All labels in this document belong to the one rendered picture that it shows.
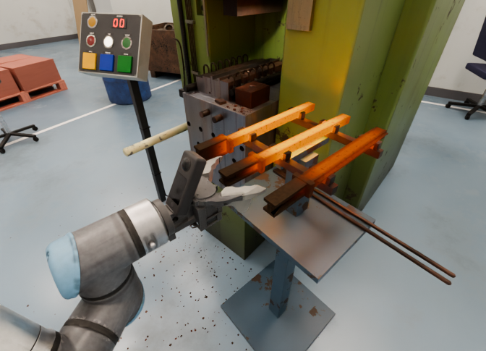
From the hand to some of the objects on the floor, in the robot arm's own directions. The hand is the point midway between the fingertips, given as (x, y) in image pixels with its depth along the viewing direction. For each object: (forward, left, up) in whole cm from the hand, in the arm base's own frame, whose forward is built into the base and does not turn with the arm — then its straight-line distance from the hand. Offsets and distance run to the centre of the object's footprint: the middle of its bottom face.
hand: (242, 168), depth 55 cm
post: (+48, +101, -99) cm, 149 cm away
